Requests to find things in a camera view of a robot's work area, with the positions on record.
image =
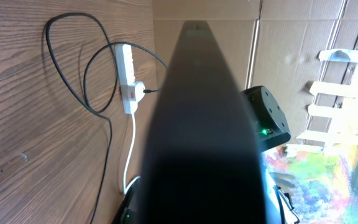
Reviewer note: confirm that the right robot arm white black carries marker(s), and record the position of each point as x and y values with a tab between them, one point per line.
272	129

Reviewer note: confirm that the Samsung Galaxy smartphone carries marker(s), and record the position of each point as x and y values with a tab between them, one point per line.
201	159

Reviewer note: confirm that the white charger adapter plug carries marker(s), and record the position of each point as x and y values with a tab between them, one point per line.
135	91

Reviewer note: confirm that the white power strip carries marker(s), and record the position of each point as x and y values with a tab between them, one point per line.
125	71

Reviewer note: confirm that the colourful painted cloth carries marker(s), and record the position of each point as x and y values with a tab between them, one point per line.
323	184

